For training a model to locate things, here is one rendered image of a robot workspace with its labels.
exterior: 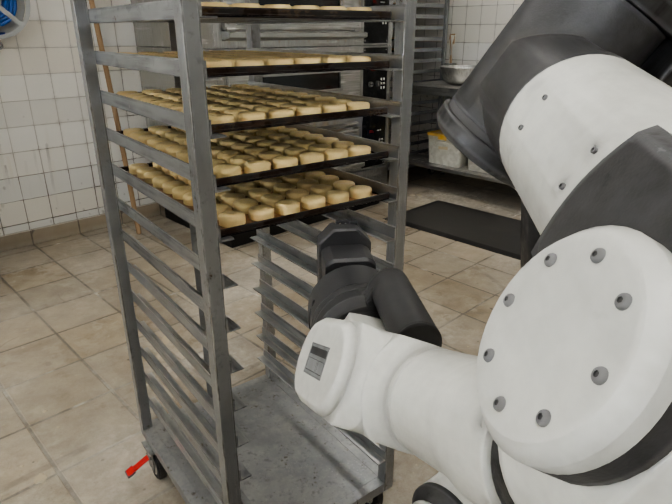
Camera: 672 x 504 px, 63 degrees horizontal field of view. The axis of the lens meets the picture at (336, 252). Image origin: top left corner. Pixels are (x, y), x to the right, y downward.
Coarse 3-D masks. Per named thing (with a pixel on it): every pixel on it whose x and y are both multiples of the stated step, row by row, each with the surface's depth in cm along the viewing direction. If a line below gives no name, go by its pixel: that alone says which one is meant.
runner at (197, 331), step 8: (128, 264) 149; (136, 272) 144; (144, 280) 140; (152, 288) 135; (160, 288) 139; (160, 296) 131; (168, 296) 135; (168, 304) 128; (176, 304) 131; (176, 312) 124; (184, 312) 127; (184, 320) 121; (192, 320) 124; (192, 328) 117; (200, 328) 121; (200, 336) 114; (232, 360) 109; (232, 368) 106; (240, 368) 106
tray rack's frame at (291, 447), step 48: (96, 96) 132; (96, 144) 135; (192, 240) 161; (144, 384) 164; (240, 384) 190; (144, 432) 168; (288, 432) 167; (336, 432) 167; (192, 480) 149; (288, 480) 149; (336, 480) 149
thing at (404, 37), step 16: (400, 0) 105; (416, 0) 105; (400, 32) 107; (400, 48) 108; (400, 80) 110; (400, 96) 111; (400, 128) 113; (400, 144) 114; (400, 160) 116; (400, 176) 117; (400, 192) 118; (400, 208) 120; (400, 224) 121; (400, 240) 123; (400, 256) 125; (384, 448) 145; (384, 464) 146; (384, 480) 148
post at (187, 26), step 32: (192, 0) 80; (192, 32) 81; (192, 64) 83; (192, 96) 84; (192, 128) 86; (192, 160) 89; (192, 192) 92; (224, 320) 100; (224, 352) 103; (224, 384) 105; (224, 416) 107; (224, 448) 110; (224, 480) 114
